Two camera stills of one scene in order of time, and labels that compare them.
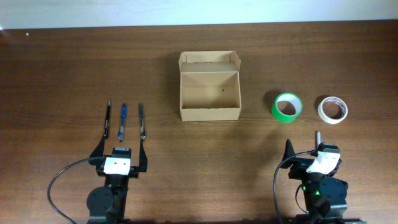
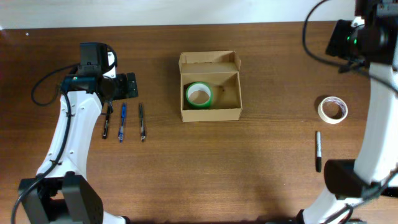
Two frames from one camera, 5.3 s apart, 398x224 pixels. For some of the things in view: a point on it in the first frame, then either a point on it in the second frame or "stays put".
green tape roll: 289,97 to 199,94
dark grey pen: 141,122 stays put
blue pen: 121,134 stays put
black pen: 107,120 stays put
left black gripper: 135,170 to 131,85
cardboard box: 209,86 stays put
